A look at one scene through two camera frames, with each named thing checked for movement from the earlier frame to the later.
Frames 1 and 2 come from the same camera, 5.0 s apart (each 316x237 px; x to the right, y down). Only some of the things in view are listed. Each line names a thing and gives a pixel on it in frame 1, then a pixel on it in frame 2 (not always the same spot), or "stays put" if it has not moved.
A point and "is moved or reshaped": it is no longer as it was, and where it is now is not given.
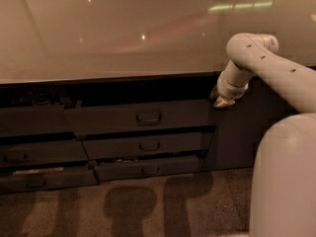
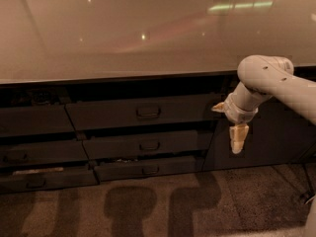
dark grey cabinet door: (238, 128) stays put
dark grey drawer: (173, 118) is moved or reshaped
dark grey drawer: (42, 152) stays put
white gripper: (229, 90) to (239, 112)
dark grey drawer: (42, 180) stays put
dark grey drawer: (25, 120) stays put
